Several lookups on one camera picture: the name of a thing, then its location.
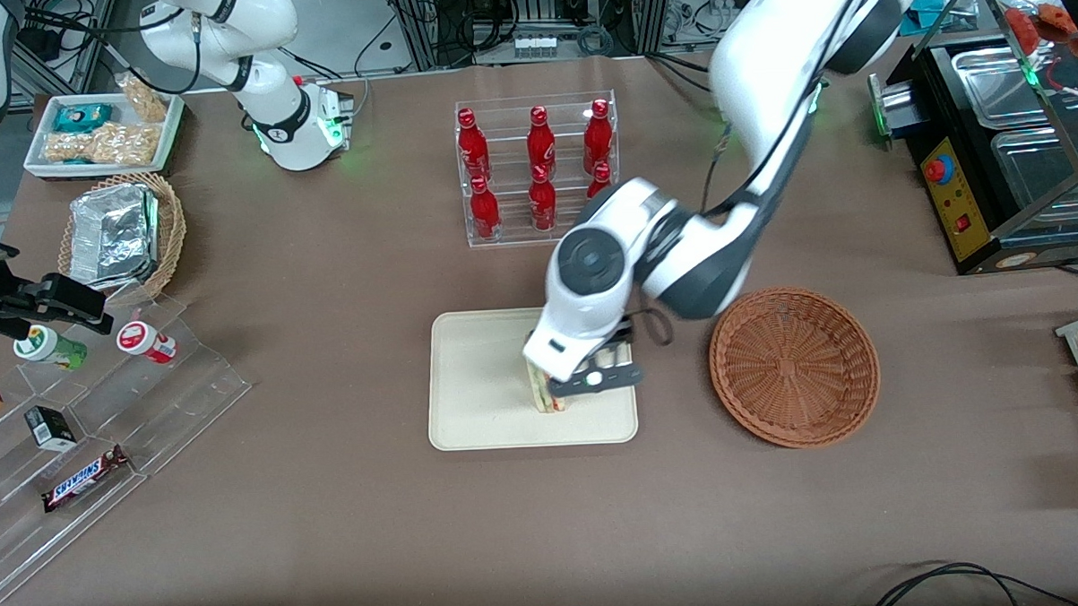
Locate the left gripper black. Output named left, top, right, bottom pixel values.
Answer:
left=544, top=316, right=646, bottom=401

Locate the triangle sandwich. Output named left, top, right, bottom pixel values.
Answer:
left=527, top=356, right=573, bottom=415

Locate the cream rectangular plastic tray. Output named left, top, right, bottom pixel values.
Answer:
left=425, top=305, right=640, bottom=452

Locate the white snack tray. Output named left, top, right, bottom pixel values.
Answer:
left=21, top=90, right=187, bottom=181

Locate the wicker basket holding foil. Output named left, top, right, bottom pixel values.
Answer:
left=55, top=170, right=189, bottom=307

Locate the empty brown wicker basket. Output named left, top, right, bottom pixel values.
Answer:
left=706, top=283, right=883, bottom=451

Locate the green white-capped snack can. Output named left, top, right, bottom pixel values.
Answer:
left=13, top=324, right=89, bottom=373

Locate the silver foil packet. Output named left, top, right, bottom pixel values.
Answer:
left=67, top=182, right=163, bottom=291

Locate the red white-capped snack can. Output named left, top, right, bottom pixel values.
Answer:
left=115, top=319, right=179, bottom=366

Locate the small black barcode box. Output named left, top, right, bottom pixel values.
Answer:
left=24, top=404, right=79, bottom=453

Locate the clear acrylic stepped display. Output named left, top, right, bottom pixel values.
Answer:
left=0, top=290, right=260, bottom=605

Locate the clear bag of nuts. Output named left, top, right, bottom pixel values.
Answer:
left=116, top=72, right=170, bottom=124
left=42, top=121, right=160, bottom=170

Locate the clear acrylic bottle rack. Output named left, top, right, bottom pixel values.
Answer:
left=453, top=91, right=623, bottom=249

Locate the Snickers chocolate bar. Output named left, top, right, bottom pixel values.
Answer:
left=40, top=445, right=132, bottom=513

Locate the teal snack packet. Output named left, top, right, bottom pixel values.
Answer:
left=52, top=102, right=115, bottom=134

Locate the black food warmer appliance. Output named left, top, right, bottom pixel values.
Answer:
left=883, top=0, right=1078, bottom=279

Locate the steel warmer pan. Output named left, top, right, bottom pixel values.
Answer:
left=990, top=127, right=1078, bottom=225
left=950, top=46, right=1058, bottom=133

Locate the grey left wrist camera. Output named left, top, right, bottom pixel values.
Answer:
left=522, top=323, right=610, bottom=385

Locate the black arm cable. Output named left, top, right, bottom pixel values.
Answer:
left=627, top=118, right=832, bottom=348

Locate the black floor cable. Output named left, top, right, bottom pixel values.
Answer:
left=831, top=558, right=1078, bottom=606

